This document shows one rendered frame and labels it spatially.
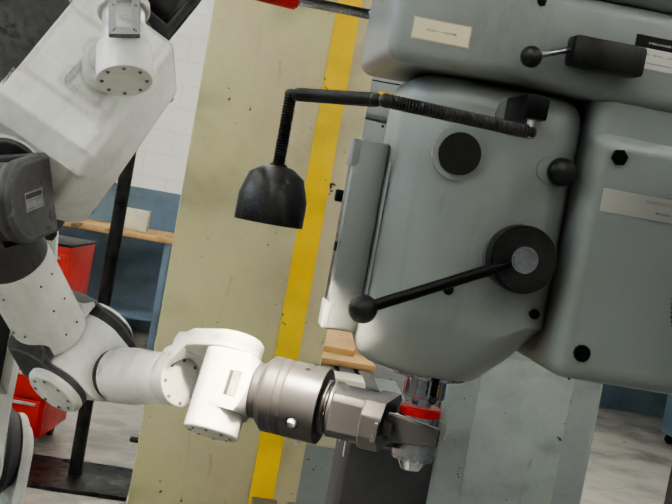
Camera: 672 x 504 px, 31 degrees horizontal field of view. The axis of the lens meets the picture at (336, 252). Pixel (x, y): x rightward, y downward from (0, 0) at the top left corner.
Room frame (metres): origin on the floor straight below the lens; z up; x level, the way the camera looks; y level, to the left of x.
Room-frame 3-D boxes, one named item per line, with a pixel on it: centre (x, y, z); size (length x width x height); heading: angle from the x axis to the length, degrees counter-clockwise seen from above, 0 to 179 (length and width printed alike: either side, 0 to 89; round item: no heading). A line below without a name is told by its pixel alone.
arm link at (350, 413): (1.39, -0.04, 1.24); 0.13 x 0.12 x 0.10; 167
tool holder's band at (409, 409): (1.36, -0.13, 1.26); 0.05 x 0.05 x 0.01
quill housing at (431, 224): (1.36, -0.13, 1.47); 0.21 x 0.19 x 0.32; 7
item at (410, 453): (1.36, -0.13, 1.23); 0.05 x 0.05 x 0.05
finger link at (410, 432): (1.33, -0.12, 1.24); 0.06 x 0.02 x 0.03; 77
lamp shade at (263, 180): (1.27, 0.07, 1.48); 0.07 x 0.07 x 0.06
